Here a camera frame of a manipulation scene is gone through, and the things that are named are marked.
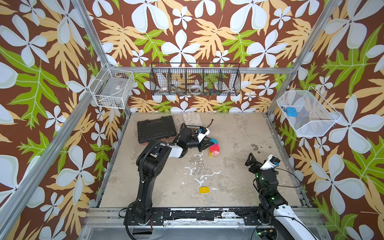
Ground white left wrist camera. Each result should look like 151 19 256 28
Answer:
197 127 210 143

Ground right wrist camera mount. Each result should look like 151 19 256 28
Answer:
260 154 281 171

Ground red wood block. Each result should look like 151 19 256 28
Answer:
210 147 220 152

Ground white wire basket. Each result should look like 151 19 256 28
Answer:
277 87 342 138
90 68 135 109

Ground white wire basket left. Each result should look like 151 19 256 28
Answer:
90 68 135 109

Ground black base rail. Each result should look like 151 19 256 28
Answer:
146 206 285 226

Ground white work glove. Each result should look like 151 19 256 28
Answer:
183 112 203 126

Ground black charging board yellow connectors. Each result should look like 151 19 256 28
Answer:
192 119 214 134

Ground black wire basket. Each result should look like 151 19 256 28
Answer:
149 63 242 96

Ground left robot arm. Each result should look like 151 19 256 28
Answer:
125 124 215 225

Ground black and red tool case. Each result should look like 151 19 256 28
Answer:
137 116 177 144

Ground yellow rounded wood block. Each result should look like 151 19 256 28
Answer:
199 186 210 194

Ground blue object in basket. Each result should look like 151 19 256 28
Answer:
285 107 298 118

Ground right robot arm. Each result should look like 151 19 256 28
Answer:
245 153 317 240

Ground teal wood block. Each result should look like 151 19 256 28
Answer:
210 139 219 145

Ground aluminium frame post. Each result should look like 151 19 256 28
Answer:
71 1 132 118

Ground white wire basket right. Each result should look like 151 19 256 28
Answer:
277 87 342 138

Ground light pink wood block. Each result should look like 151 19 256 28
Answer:
211 151 220 157

